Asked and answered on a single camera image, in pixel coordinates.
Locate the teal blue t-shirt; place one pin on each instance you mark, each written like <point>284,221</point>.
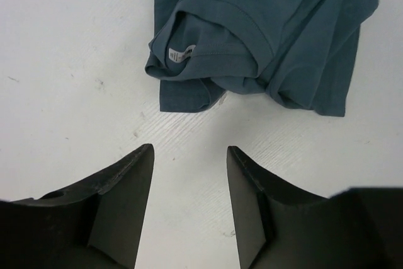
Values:
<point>301,53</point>

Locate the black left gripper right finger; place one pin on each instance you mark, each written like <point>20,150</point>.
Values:
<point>279,225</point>

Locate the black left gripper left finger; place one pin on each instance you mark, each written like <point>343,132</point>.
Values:
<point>93,223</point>

